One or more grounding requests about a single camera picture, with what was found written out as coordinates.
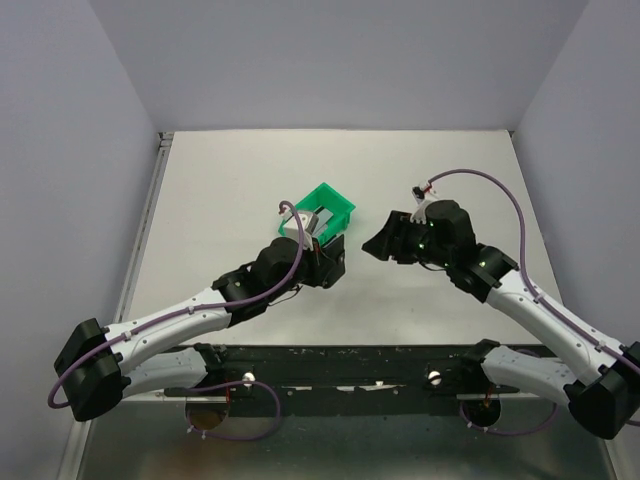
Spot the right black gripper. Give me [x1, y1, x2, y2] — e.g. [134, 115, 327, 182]
[361, 209, 452, 269]

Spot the green plastic bin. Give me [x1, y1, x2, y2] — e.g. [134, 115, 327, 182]
[295, 183, 355, 249]

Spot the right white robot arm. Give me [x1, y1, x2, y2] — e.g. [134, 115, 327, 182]
[362, 200, 639, 440]

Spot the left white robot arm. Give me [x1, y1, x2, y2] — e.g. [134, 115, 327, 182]
[47, 235, 346, 422]

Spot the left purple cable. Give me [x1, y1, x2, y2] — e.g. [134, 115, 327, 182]
[47, 199, 307, 410]

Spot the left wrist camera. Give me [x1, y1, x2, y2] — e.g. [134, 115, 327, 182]
[279, 210, 319, 241]

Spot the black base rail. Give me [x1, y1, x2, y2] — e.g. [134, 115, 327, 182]
[187, 341, 509, 418]

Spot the aluminium frame rail left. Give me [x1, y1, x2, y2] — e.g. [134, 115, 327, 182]
[113, 132, 175, 323]

